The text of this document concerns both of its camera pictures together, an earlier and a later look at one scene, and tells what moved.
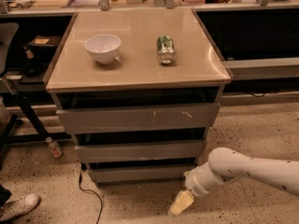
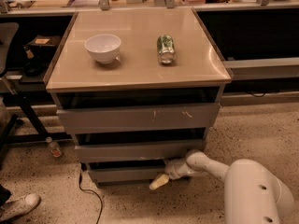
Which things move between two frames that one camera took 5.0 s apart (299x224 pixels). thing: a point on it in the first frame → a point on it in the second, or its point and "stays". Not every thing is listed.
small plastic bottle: [53, 147] stays
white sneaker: [20, 205] stays
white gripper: [193, 183] → [173, 170]
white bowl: [104, 47] stays
